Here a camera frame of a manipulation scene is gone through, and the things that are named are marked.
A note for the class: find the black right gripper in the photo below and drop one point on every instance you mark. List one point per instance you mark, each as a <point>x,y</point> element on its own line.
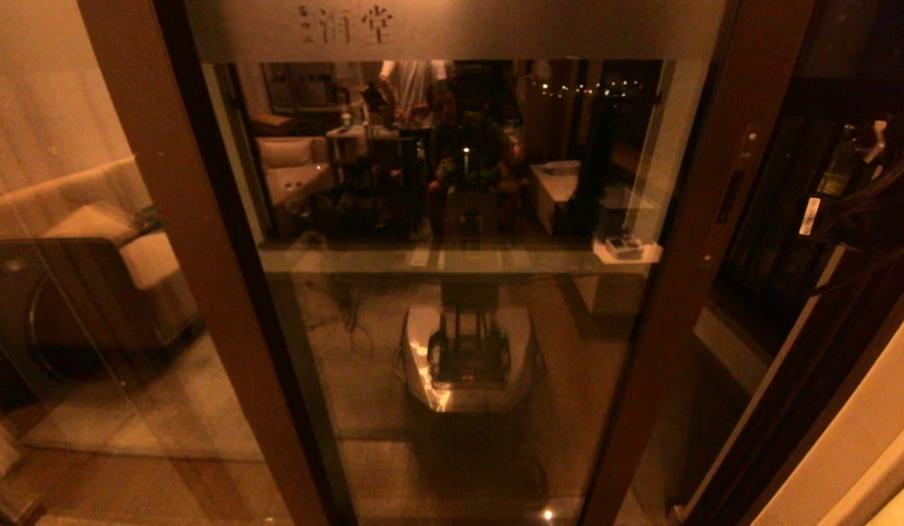
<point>875,212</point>

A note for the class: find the brown framed sliding glass door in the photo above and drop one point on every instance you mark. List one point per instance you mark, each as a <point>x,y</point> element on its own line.
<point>663,329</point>

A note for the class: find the brown framed fixed glass panel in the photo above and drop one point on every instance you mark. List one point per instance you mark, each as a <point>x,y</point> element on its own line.
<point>221,292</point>

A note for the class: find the dark brown door frame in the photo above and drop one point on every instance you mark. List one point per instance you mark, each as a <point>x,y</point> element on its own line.
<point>824,394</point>

